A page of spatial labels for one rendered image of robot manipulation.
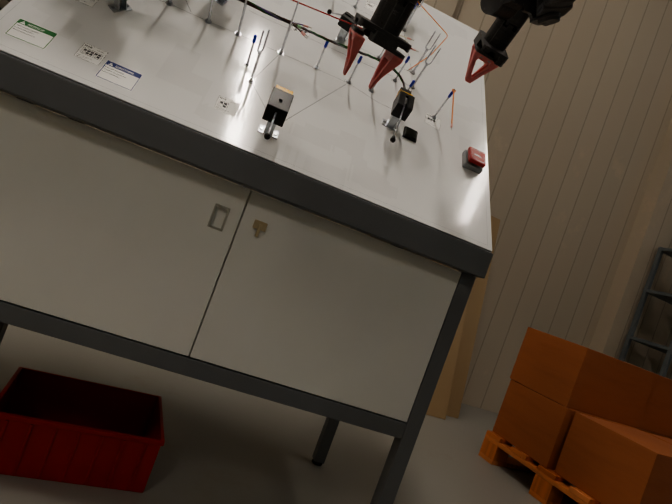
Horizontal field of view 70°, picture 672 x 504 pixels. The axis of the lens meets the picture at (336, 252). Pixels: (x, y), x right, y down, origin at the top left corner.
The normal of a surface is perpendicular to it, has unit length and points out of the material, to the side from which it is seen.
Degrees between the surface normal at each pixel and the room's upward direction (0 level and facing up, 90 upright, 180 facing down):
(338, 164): 54
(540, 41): 90
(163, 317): 90
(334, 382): 90
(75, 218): 90
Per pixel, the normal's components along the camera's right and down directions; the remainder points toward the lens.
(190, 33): 0.38, -0.50
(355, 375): 0.22, 0.06
